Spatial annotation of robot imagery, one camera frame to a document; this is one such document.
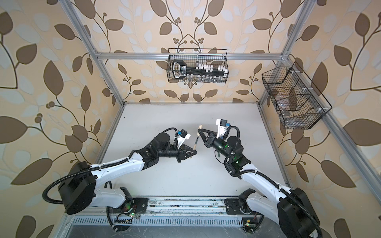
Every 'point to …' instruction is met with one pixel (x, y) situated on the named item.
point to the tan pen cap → (200, 127)
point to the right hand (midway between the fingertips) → (199, 132)
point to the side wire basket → (297, 107)
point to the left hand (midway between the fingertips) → (196, 152)
